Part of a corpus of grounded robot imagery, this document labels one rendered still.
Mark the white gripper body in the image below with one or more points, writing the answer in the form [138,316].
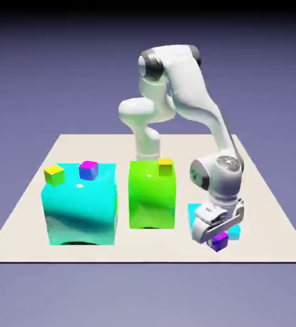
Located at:
[201,231]

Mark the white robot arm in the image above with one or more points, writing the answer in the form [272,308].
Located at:
[188,84]

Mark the small purple cube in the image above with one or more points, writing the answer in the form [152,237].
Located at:
[219,242]

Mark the small yellow cube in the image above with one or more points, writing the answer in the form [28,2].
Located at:
[165,167]
[54,175]

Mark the small magenta blue cube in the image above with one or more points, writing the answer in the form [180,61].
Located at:
[88,170]

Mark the flat cyan box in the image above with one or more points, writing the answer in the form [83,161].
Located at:
[234,231]

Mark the large green box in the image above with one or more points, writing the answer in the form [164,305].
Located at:
[150,196]

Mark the large cyan box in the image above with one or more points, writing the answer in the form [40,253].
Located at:
[79,209]

